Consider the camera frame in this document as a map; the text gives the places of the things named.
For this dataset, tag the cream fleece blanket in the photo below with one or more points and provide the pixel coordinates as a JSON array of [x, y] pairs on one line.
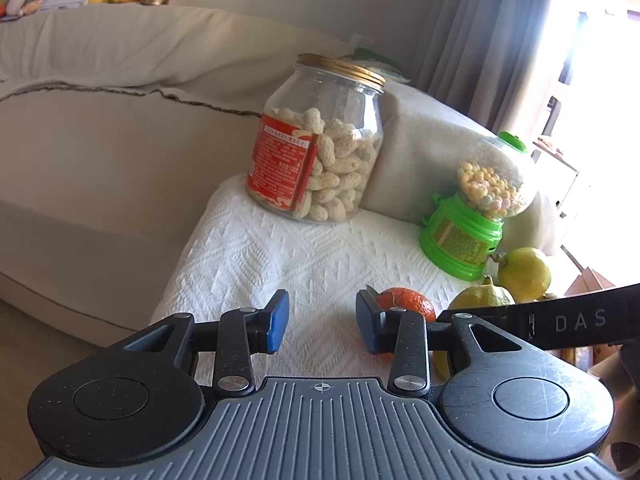
[[425, 160]]

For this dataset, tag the yellow-green pear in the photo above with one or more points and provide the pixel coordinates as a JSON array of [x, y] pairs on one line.
[[525, 272], [482, 296]]

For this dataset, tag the green candy dispenser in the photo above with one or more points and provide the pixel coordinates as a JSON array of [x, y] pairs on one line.
[[460, 240]]

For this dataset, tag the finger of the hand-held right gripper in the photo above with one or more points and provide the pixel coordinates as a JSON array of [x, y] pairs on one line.
[[500, 317]]

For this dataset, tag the glass peanut jar gold lid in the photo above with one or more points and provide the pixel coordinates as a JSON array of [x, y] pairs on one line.
[[345, 160]]

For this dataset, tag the cream sofa throw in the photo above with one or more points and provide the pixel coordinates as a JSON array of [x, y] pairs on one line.
[[150, 45]]

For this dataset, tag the mandarin orange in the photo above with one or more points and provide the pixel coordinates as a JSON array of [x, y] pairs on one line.
[[410, 300]]

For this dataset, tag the green white packet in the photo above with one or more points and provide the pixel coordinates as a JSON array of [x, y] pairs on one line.
[[380, 62]]

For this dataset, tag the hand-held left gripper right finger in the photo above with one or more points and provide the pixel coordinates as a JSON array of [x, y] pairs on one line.
[[367, 325]]

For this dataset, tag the white textured cloth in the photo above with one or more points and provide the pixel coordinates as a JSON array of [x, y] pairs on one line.
[[300, 260]]

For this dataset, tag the pink cardboard box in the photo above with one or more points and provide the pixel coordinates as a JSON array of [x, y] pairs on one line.
[[590, 282]]

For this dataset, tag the window curtain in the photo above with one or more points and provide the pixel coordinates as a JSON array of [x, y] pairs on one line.
[[475, 35]]

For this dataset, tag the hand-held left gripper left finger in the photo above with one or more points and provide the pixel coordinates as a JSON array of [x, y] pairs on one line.
[[277, 321]]

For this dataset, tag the beige sofa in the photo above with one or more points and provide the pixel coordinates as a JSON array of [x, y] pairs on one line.
[[100, 175]]

